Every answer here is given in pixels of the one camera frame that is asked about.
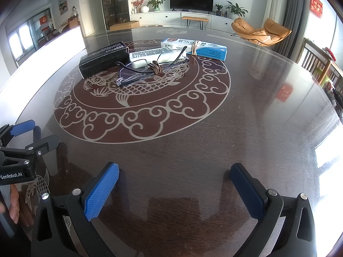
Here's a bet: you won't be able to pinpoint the grey curtain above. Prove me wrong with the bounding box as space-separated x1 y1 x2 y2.
276 0 313 62

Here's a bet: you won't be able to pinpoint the small brown hair clip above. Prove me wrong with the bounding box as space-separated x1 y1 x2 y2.
149 61 164 75

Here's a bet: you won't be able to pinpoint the black cardboard box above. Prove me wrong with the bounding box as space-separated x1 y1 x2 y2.
78 41 130 79

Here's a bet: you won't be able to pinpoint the dark glass display cabinet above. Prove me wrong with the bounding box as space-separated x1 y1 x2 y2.
99 0 130 30

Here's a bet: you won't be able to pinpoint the person's left hand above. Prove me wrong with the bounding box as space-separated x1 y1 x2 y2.
0 186 20 224

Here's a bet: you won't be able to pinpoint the red wall decoration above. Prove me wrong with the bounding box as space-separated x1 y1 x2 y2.
310 0 323 18

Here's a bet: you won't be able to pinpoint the large green potted plant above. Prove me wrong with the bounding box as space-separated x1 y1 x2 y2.
225 0 248 18

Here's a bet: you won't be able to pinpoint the wooden chair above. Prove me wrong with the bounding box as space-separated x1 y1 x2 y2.
300 38 343 86

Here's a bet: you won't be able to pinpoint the white door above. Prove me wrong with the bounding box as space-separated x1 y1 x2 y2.
88 0 102 35

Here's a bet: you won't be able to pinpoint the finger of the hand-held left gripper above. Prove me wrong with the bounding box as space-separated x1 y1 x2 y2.
0 120 36 147
25 135 60 158

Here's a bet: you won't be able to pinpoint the white television cabinet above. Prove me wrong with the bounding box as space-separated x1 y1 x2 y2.
131 11 236 30

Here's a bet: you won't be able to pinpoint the orange lounge chair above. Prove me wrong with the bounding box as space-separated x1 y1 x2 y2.
231 18 292 46

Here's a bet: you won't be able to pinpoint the wooden bench with black legs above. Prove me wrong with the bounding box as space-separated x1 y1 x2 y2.
182 16 209 30

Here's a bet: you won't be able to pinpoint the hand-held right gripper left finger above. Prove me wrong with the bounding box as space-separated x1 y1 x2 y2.
31 162 120 257

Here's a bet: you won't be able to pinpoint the brown cardboard box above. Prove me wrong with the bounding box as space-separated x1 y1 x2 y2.
109 20 140 31

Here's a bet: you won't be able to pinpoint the black-framed eyeglasses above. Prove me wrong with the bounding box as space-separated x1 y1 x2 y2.
116 46 188 87

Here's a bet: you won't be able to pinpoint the white printed box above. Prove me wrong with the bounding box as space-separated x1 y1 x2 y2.
129 47 185 69

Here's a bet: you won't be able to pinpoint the dark patterned glass desktop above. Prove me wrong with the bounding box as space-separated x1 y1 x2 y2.
0 26 343 257

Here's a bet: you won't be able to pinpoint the blue and white medicine box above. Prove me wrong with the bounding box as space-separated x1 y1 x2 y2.
160 37 228 61

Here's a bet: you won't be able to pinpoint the leafy green potted plant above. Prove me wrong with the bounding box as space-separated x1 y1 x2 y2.
147 0 165 12

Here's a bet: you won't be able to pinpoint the white vase with red flowers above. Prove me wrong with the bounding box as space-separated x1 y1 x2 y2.
131 0 149 13

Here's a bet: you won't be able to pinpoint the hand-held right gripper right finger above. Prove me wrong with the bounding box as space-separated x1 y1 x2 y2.
230 163 318 257

